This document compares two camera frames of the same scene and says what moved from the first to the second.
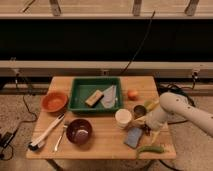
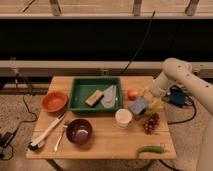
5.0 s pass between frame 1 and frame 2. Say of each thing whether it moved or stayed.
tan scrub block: stayed
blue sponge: moved
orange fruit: stayed
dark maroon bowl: stayed
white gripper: moved
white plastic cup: stayed
